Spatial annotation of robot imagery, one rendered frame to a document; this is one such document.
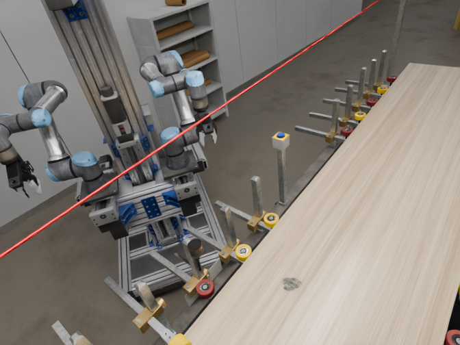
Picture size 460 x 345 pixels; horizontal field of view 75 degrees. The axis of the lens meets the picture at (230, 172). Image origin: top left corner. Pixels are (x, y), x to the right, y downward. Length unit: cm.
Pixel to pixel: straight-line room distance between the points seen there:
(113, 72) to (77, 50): 19
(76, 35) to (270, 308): 155
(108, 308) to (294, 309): 171
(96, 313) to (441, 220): 237
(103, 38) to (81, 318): 201
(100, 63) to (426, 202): 184
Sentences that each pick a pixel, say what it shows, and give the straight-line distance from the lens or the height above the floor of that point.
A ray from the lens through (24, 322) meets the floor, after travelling 305.
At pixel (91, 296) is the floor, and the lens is 285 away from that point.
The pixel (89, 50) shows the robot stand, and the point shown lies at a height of 176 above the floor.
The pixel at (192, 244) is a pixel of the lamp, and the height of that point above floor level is 114.
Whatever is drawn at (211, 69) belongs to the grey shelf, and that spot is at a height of 68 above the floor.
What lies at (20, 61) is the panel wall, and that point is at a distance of 352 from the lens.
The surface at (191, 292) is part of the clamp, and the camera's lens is 150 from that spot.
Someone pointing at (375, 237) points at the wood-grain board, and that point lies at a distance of 162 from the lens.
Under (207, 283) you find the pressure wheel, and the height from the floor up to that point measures 90.
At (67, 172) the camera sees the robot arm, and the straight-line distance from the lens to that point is 189.
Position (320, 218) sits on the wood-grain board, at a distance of 165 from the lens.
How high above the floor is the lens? 212
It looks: 38 degrees down
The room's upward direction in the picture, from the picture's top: 10 degrees counter-clockwise
